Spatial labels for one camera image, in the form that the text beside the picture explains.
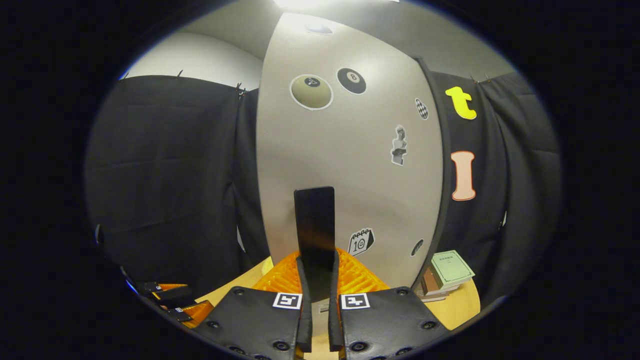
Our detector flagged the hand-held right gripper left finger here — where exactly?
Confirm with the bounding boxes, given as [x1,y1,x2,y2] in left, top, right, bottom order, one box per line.
[192,250,313,360]

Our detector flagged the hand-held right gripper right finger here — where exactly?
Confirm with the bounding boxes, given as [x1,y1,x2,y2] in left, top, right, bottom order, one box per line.
[327,248,451,360]

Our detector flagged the black door handle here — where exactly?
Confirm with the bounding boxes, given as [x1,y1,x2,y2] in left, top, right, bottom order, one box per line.
[293,186,337,303]

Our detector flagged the grey cabinet door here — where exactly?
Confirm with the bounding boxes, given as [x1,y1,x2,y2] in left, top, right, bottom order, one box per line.
[256,12,446,321]

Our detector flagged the dark grey cabinet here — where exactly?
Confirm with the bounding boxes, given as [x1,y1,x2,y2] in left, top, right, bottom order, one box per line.
[414,56,453,292]

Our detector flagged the grey book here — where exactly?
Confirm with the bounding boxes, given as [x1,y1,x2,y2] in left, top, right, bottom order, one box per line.
[417,285,448,303]

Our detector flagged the brown book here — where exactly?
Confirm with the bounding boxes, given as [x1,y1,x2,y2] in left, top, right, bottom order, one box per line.
[422,267,441,296]

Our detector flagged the black backdrop cloth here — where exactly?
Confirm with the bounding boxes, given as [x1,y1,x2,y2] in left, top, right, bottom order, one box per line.
[85,70,563,308]

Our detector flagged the long ceiling light panel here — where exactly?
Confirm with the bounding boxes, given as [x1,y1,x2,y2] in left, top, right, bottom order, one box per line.
[274,0,401,10]

